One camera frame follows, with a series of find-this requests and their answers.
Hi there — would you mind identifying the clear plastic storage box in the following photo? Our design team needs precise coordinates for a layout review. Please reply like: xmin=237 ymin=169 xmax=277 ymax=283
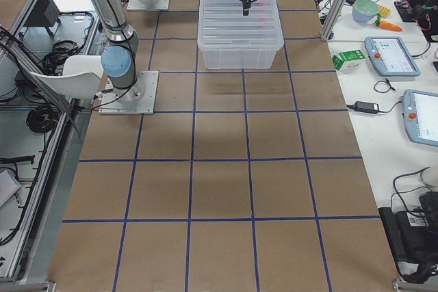
xmin=197 ymin=0 xmax=284 ymax=69

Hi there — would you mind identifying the green and blue bowl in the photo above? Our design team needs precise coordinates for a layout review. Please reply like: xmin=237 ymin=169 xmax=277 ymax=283
xmin=352 ymin=0 xmax=379 ymax=23

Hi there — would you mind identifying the green white carton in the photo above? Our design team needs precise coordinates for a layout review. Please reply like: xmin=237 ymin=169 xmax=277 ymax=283
xmin=332 ymin=49 xmax=365 ymax=71

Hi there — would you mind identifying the yellow toy corn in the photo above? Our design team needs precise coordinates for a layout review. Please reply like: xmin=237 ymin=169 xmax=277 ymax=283
xmin=378 ymin=5 xmax=391 ymax=18

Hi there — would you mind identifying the toy carrot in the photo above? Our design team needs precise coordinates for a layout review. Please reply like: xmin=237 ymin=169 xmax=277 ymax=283
xmin=375 ymin=14 xmax=402 ymax=32

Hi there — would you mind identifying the upper teach pendant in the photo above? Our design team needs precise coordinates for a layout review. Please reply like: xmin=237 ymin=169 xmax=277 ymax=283
xmin=364 ymin=36 xmax=420 ymax=77

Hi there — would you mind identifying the teach pendant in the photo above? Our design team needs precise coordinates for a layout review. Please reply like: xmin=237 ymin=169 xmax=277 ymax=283
xmin=364 ymin=36 xmax=420 ymax=77
xmin=402 ymin=89 xmax=438 ymax=146

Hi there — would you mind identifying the black power adapter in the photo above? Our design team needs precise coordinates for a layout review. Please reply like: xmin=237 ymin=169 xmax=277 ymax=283
xmin=347 ymin=101 xmax=380 ymax=114

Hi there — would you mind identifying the white plastic chair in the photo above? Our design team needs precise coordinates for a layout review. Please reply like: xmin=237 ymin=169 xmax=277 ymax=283
xmin=30 ymin=55 xmax=103 ymax=99

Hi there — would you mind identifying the black monitor on floor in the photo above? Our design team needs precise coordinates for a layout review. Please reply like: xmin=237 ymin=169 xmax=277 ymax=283
xmin=21 ymin=0 xmax=61 ymax=36

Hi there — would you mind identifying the lower teach pendant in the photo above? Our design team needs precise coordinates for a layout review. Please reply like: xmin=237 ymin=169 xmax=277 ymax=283
xmin=402 ymin=89 xmax=438 ymax=146

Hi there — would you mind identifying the black device lower right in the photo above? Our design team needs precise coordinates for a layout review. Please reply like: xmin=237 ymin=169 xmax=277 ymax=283
xmin=378 ymin=191 xmax=437 ymax=284

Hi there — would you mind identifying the small black cable loop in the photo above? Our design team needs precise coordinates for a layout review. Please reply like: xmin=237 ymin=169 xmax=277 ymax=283
xmin=374 ymin=77 xmax=398 ymax=93

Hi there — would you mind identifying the coiled black cable floor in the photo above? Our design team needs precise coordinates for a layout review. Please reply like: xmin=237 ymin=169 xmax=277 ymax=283
xmin=26 ymin=103 xmax=59 ymax=133

